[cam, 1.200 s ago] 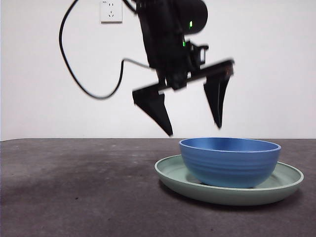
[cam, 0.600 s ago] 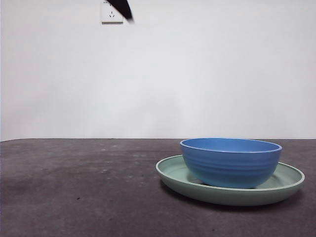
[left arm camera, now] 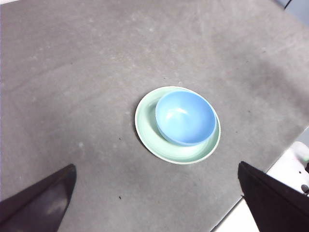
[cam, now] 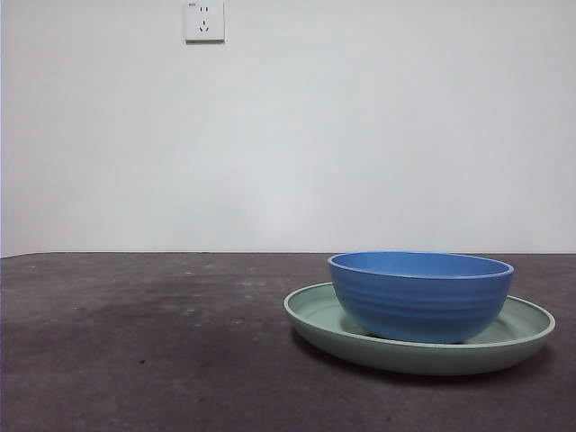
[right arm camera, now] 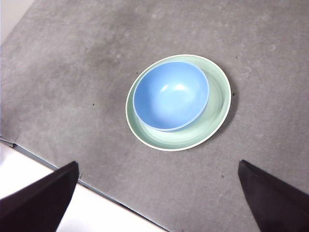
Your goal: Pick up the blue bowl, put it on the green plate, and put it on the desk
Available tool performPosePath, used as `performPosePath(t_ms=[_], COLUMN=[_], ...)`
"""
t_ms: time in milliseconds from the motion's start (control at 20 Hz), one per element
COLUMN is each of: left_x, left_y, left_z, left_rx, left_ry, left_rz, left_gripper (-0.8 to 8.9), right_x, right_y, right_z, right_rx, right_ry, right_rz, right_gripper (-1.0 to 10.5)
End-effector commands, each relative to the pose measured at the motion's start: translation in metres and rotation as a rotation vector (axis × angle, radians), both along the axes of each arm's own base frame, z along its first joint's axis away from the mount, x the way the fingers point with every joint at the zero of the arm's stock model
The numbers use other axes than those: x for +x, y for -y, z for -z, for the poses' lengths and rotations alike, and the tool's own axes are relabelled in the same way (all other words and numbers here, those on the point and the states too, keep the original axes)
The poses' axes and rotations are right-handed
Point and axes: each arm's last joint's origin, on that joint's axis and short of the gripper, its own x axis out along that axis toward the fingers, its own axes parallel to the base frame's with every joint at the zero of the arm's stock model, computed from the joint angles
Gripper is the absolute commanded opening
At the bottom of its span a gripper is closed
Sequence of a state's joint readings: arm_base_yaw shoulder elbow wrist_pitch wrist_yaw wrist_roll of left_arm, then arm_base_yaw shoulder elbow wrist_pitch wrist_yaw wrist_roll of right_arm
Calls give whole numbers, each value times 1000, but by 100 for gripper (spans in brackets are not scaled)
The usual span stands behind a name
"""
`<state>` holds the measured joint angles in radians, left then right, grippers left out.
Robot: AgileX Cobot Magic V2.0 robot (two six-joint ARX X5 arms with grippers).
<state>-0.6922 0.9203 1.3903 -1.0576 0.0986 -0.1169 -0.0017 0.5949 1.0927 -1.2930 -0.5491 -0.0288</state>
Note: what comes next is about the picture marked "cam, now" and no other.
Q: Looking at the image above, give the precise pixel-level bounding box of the white wall socket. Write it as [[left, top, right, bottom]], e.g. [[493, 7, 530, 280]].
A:
[[184, 0, 226, 45]]

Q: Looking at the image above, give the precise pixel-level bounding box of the blue ribbed bowl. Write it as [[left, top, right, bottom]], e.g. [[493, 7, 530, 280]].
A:
[[327, 250, 516, 345]]

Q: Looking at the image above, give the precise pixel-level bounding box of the green round plate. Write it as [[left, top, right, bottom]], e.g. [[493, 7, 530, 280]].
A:
[[283, 282, 557, 377]]

